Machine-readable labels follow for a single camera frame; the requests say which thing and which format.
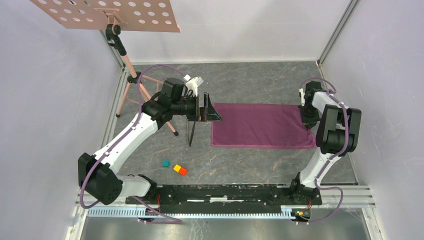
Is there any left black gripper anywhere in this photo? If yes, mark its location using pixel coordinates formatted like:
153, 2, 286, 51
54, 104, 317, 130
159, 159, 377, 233
171, 92, 221, 122

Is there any purple cloth napkin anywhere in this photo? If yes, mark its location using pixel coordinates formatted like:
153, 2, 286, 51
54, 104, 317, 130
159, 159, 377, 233
211, 103, 316, 150

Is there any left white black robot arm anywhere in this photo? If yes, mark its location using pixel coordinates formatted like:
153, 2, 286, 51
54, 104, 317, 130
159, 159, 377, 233
77, 75, 222, 208

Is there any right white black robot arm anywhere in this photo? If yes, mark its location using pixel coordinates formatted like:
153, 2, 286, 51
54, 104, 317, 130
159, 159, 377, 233
288, 77, 362, 204

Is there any silver fork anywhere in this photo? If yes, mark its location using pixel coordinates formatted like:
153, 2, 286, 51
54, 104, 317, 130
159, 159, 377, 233
186, 120, 192, 147

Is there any yellow cube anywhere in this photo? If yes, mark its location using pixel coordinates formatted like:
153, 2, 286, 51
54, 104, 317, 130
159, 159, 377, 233
173, 164, 182, 173

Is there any orange cube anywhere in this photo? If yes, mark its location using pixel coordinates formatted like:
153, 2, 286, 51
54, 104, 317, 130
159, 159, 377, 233
178, 167, 188, 176

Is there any teal cube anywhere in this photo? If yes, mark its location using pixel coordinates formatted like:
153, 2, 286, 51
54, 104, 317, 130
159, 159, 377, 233
162, 160, 171, 168

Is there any pink music stand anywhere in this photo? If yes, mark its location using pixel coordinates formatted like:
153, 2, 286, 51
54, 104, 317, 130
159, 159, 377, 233
33, 0, 181, 117

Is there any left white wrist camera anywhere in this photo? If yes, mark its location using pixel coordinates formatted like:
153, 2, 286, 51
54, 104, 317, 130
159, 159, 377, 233
183, 74, 204, 97

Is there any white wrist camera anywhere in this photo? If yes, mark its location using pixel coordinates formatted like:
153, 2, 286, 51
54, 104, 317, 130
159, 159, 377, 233
183, 74, 204, 97
298, 88, 305, 107

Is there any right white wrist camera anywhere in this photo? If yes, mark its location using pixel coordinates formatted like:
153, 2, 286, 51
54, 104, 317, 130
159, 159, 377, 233
298, 88, 305, 107

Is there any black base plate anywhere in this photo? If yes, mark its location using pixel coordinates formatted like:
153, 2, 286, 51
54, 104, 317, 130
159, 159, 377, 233
140, 184, 323, 214

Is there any aluminium frame rail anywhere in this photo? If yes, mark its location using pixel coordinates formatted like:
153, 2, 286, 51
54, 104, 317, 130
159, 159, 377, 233
65, 185, 384, 240

